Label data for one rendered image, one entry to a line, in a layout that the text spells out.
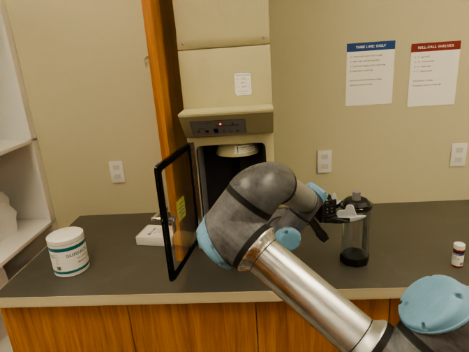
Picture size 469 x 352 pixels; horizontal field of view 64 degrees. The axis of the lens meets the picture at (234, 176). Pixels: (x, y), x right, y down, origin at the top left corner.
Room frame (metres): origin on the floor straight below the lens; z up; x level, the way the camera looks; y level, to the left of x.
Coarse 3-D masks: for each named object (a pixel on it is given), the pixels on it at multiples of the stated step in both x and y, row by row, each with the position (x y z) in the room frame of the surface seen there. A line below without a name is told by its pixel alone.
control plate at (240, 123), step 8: (216, 120) 1.27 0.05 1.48; (224, 120) 1.27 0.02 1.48; (232, 120) 1.27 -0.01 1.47; (240, 120) 1.27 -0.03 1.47; (192, 128) 1.31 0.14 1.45; (200, 128) 1.31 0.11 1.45; (208, 128) 1.30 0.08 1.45; (216, 128) 1.30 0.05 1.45; (224, 128) 1.30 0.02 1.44; (232, 128) 1.30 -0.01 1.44; (240, 128) 1.30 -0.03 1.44
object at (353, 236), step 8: (368, 200) 1.22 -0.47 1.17; (360, 208) 1.16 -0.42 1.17; (368, 208) 1.16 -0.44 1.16; (368, 216) 1.18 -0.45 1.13; (344, 224) 1.19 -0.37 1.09; (352, 224) 1.17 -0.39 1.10; (360, 224) 1.16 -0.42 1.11; (368, 224) 1.18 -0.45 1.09; (344, 232) 1.19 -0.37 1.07; (352, 232) 1.17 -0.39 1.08; (360, 232) 1.16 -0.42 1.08; (344, 240) 1.19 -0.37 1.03; (352, 240) 1.17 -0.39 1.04; (360, 240) 1.16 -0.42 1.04; (344, 248) 1.19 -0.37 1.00; (352, 248) 1.17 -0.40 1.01; (360, 248) 1.16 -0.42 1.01; (352, 256) 1.17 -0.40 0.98; (360, 256) 1.16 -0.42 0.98
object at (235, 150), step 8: (232, 144) 1.40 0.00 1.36; (240, 144) 1.39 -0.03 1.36; (248, 144) 1.40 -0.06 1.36; (256, 144) 1.45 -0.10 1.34; (216, 152) 1.44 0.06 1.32; (224, 152) 1.40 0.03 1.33; (232, 152) 1.38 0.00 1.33; (240, 152) 1.38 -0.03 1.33; (248, 152) 1.39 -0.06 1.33; (256, 152) 1.41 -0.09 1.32
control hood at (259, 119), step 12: (204, 108) 1.35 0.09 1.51; (216, 108) 1.33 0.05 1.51; (228, 108) 1.31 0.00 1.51; (240, 108) 1.28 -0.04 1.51; (252, 108) 1.26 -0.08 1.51; (264, 108) 1.24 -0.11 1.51; (180, 120) 1.27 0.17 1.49; (192, 120) 1.27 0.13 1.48; (204, 120) 1.27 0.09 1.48; (252, 120) 1.27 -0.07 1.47; (264, 120) 1.27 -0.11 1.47; (192, 132) 1.33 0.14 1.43; (252, 132) 1.32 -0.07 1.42; (264, 132) 1.32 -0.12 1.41
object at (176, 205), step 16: (176, 160) 1.22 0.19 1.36; (176, 176) 1.20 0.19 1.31; (176, 192) 1.18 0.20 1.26; (192, 192) 1.33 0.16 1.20; (160, 208) 1.06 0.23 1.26; (176, 208) 1.17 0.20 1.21; (192, 208) 1.31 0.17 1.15; (176, 224) 1.15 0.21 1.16; (192, 224) 1.29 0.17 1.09; (176, 240) 1.14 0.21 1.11; (192, 240) 1.28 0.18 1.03; (176, 256) 1.12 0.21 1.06
